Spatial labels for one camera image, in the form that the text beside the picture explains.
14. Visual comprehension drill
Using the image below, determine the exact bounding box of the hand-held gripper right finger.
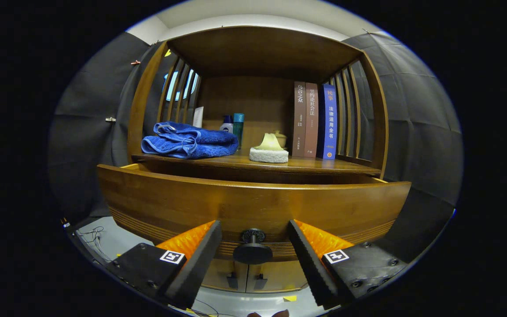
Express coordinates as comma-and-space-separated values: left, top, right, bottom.
288, 219, 408, 310

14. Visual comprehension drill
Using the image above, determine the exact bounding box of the teal clear bottle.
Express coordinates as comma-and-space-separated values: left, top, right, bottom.
233, 113, 245, 148

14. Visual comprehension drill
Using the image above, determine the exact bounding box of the black drawer knob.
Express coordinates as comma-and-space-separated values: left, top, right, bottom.
233, 229, 274, 265

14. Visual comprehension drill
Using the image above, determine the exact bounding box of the blue book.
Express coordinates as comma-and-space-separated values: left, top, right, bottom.
316, 84, 338, 160

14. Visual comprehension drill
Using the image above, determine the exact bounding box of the wooden cabinet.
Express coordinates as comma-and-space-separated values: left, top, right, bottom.
96, 26, 412, 295

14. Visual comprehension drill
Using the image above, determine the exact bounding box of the blue folded towel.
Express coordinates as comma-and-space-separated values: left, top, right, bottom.
141, 121, 239, 159

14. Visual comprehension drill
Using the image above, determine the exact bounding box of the dark brown book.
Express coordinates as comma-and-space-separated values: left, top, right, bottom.
292, 81, 307, 158

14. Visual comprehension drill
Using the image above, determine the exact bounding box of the white cable bundle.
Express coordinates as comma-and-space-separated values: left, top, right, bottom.
77, 226, 104, 262

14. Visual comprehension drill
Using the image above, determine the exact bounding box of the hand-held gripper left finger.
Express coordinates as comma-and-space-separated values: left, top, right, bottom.
106, 220, 223, 310

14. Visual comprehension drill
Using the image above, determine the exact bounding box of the wooden countertop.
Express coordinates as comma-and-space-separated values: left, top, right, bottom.
131, 150, 382, 177

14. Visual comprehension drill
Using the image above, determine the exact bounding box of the reddish brown book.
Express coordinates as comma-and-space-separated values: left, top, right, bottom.
303, 82, 320, 159

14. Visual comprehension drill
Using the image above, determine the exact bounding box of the wooden cabinet door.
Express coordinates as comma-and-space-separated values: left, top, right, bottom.
202, 259, 250, 293
246, 260, 309, 294

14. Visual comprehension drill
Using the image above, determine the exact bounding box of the wooden drawer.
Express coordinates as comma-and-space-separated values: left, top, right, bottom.
96, 163, 412, 262

